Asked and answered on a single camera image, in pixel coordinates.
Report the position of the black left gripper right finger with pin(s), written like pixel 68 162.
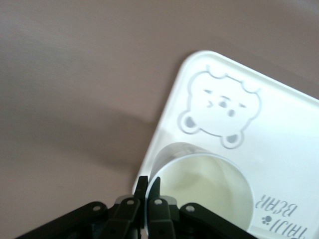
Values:
pixel 162 219

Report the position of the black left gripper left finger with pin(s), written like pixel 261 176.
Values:
pixel 124 219

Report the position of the white IKEA cup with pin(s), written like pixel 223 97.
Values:
pixel 204 184

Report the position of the white bear print tray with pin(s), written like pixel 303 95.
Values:
pixel 274 119

